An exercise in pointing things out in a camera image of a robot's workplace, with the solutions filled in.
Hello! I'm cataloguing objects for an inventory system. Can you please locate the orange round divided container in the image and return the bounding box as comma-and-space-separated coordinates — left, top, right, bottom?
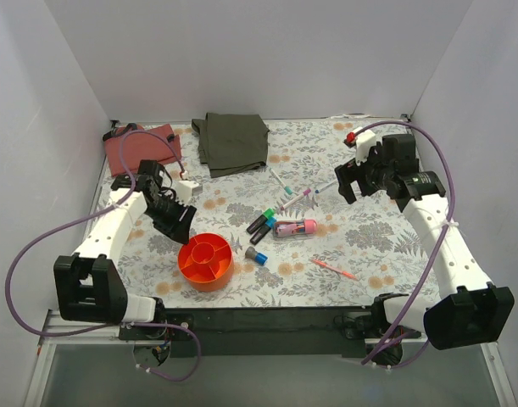
177, 233, 234, 293

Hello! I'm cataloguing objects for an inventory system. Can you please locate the white pen pink cap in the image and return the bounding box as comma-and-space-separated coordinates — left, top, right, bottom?
280, 188, 311, 211

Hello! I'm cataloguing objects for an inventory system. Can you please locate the white pen teal cap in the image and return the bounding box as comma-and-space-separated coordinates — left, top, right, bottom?
269, 168, 292, 195

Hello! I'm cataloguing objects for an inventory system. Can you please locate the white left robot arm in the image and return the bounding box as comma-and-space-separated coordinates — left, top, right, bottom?
53, 160, 202, 339

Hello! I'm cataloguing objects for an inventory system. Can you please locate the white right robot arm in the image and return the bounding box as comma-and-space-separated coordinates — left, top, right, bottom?
335, 131, 515, 350

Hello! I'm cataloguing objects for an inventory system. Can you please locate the white pen blue cap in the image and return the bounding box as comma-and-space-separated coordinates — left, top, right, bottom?
315, 180, 338, 194

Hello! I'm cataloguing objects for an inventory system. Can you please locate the floral patterned table mat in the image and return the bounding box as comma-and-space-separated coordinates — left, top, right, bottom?
117, 119, 427, 308

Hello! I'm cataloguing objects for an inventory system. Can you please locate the grey blue short marker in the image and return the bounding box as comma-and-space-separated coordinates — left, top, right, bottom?
244, 246, 268, 266

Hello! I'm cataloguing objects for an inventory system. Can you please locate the pink clear pencil case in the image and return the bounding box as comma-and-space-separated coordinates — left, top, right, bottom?
272, 219, 318, 238

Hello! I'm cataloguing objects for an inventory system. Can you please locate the black highlighter green cap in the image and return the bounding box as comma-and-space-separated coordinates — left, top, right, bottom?
246, 209, 276, 234

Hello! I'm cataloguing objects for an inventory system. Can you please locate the black highlighter blue cap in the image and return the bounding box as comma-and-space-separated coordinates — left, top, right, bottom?
250, 217, 276, 245

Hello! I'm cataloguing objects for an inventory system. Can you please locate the olive green folded cloth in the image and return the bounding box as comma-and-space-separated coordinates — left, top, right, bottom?
191, 113, 269, 178

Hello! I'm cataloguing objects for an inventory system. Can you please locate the orange pen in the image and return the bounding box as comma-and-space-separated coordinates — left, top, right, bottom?
310, 259, 357, 281

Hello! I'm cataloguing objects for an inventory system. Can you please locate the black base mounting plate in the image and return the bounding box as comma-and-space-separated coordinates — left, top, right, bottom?
118, 305, 423, 360

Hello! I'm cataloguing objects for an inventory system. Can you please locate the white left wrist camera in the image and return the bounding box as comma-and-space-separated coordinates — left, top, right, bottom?
173, 180, 203, 203

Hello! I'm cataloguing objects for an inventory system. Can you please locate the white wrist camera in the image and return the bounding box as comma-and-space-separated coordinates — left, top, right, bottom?
345, 127, 378, 166
173, 180, 203, 203

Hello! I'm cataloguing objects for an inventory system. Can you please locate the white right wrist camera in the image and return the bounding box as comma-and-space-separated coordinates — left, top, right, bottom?
345, 127, 378, 166

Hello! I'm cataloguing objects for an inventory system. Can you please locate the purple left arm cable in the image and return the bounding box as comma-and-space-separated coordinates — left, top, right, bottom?
4, 129, 203, 382

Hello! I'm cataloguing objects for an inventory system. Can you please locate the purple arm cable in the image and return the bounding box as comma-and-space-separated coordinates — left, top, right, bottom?
4, 129, 203, 382
359, 120, 460, 371

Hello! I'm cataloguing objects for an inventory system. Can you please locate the red pouch with black strap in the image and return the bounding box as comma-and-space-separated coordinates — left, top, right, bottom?
103, 123, 181, 177

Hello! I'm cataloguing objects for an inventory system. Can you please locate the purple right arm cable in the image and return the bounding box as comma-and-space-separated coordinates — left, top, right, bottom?
359, 120, 460, 371

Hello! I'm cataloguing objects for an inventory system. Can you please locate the aluminium frame rail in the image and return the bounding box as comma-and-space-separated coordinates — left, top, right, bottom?
25, 313, 516, 406

